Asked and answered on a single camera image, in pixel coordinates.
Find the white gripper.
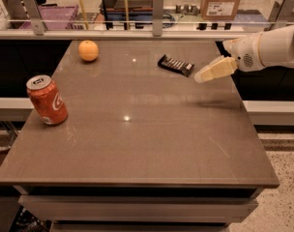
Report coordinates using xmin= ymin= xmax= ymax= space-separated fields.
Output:
xmin=194 ymin=33 xmax=264 ymax=83

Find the black rxbar chocolate bar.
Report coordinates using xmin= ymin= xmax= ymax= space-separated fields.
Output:
xmin=158 ymin=55 xmax=194 ymax=76

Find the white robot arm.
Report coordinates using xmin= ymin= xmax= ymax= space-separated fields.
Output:
xmin=194 ymin=25 xmax=294 ymax=83

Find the red coke can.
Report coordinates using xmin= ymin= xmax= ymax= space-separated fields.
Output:
xmin=26 ymin=74 xmax=68 ymax=126

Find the cardboard box with label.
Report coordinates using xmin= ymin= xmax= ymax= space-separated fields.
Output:
xmin=200 ymin=0 xmax=240 ymax=20

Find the orange blue shelf cart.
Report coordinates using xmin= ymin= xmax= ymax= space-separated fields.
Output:
xmin=100 ymin=0 xmax=153 ymax=30

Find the orange fruit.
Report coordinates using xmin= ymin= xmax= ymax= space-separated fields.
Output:
xmin=78 ymin=41 xmax=99 ymax=62

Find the purple plastic crate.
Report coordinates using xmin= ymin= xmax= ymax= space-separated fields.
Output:
xmin=19 ymin=4 xmax=80 ymax=31

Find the metal railing post right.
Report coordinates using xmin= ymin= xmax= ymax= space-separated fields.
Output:
xmin=269 ymin=0 xmax=294 ymax=23

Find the metal railing post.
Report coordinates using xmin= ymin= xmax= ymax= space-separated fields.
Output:
xmin=22 ymin=0 xmax=45 ymax=36
xmin=269 ymin=0 xmax=294 ymax=23
xmin=153 ymin=0 xmax=163 ymax=37

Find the metal railing post middle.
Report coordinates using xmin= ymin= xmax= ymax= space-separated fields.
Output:
xmin=153 ymin=0 xmax=163 ymax=37

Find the metal railing post left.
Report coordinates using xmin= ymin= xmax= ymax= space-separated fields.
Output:
xmin=22 ymin=0 xmax=45 ymax=36

